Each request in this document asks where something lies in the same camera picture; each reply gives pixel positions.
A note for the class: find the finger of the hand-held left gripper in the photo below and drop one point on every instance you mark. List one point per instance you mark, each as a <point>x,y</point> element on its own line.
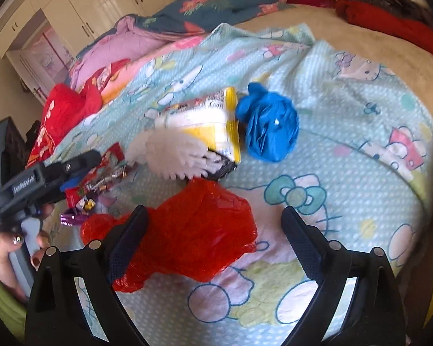
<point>81,160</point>
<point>70,185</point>

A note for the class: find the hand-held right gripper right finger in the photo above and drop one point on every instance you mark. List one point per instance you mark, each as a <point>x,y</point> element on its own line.
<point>303,245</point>

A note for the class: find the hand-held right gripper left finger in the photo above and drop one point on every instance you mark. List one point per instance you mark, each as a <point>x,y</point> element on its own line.
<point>128,245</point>

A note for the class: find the red snack packet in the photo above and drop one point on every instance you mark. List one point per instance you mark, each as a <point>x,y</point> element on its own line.
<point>106,158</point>

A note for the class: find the red plastic bag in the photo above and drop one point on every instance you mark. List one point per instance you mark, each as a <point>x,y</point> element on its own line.
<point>195,230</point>

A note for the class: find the white ridged plastic piece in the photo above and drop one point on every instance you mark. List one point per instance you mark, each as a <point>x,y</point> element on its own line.
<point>166,155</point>

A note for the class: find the dark packet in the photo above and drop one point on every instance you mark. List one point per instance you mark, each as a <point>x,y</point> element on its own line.
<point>222,167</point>

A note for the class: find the blue plastic bag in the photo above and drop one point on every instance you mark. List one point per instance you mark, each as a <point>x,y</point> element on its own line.
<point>270,129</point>

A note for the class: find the yellow white snack packet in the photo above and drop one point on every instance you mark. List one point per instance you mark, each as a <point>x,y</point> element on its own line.
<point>202,119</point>

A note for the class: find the person's left forearm green sleeve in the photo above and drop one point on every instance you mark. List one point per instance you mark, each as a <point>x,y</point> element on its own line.
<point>0,302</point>

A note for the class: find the person's left hand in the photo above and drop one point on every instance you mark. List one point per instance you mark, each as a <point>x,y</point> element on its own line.
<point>3,259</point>

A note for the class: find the purple foil wrapper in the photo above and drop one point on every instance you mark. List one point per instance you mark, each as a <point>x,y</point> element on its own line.
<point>68,219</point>

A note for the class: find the red printed cloth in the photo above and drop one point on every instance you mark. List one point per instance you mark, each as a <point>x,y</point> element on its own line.
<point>65,108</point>

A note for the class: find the pink cartoon cabinet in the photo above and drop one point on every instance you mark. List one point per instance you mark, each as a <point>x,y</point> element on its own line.
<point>50,61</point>

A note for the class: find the blue floral quilt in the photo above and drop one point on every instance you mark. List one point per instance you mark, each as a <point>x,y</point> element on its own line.
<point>209,10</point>
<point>104,54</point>

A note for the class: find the light blue printed blanket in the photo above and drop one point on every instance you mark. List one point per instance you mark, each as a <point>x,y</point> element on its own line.
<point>346,133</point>

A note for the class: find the red garment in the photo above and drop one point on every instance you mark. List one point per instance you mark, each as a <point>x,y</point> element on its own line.
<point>382,21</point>

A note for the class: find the dark red cloth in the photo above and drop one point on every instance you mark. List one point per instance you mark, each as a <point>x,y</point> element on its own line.
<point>310,0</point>

